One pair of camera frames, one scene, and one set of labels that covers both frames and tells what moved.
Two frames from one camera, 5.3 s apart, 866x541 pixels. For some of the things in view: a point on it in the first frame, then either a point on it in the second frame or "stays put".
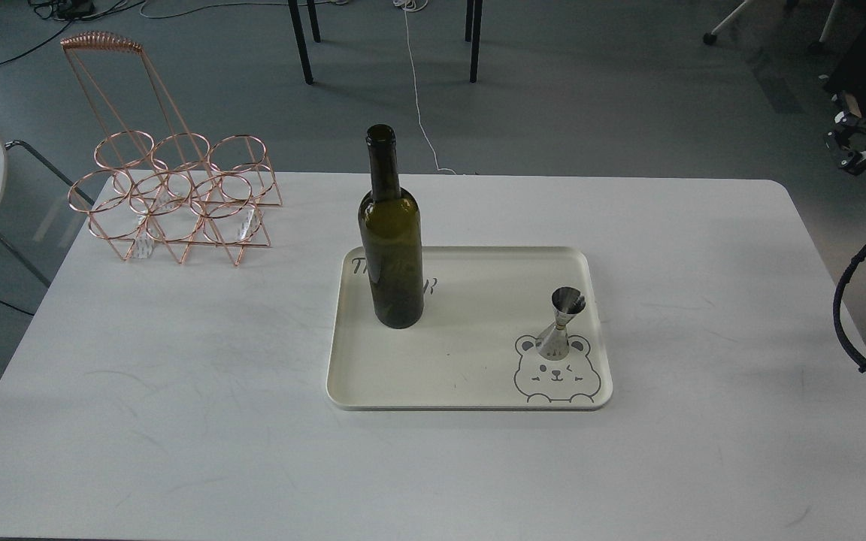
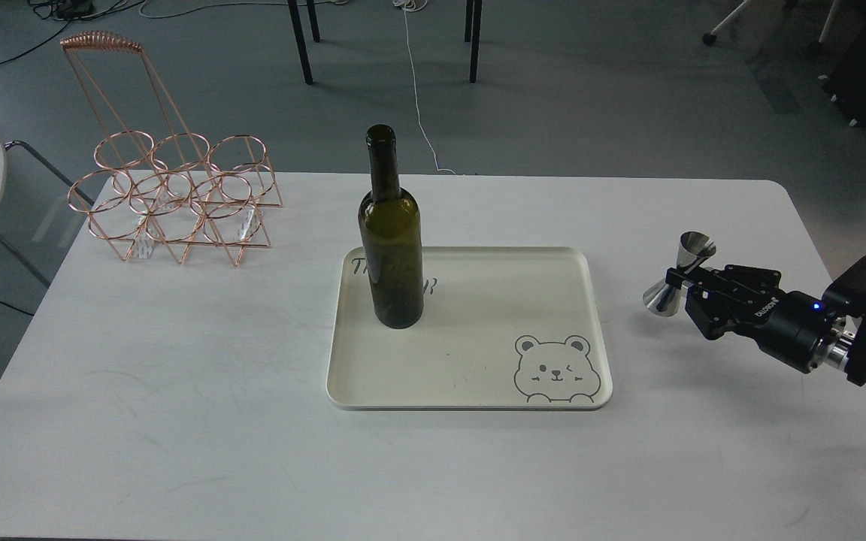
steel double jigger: (566, 301) → (664, 299)
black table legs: (313, 21) stays put
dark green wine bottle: (391, 226) stays put
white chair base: (816, 47) stays put
